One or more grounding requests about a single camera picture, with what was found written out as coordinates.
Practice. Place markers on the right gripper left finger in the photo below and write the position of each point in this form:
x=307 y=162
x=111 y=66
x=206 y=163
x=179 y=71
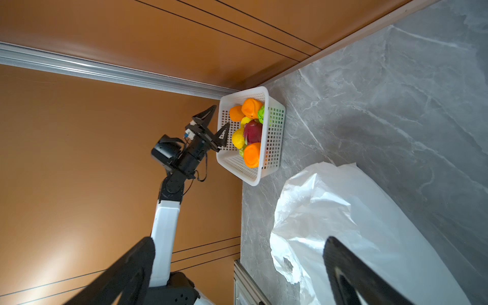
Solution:
x=125 y=282

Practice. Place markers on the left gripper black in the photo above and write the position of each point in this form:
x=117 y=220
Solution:
x=204 y=139

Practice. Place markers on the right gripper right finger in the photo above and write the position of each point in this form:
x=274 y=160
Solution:
x=351 y=280

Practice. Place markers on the yellow lemon fruit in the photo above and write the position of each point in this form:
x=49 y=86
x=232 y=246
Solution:
x=238 y=139

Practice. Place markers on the red dragon fruit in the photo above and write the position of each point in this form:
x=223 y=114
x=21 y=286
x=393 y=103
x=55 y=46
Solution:
x=253 y=132

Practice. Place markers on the orange fruit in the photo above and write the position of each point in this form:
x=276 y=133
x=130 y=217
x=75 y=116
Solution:
x=251 y=107
x=236 y=114
x=251 y=155

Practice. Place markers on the green apple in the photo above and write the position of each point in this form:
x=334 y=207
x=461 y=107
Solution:
x=260 y=114

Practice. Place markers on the white plastic bag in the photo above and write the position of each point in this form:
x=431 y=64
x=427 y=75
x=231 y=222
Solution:
x=325 y=200

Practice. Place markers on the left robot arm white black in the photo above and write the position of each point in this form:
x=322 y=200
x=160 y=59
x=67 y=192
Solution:
x=181 y=158

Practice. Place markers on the yellow banana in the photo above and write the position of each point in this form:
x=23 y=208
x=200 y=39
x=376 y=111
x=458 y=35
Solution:
x=245 y=121

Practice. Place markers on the white plastic basket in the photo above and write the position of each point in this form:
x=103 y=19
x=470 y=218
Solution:
x=271 y=139

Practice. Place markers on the aluminium front rail frame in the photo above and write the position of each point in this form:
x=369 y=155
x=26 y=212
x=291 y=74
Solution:
x=246 y=291

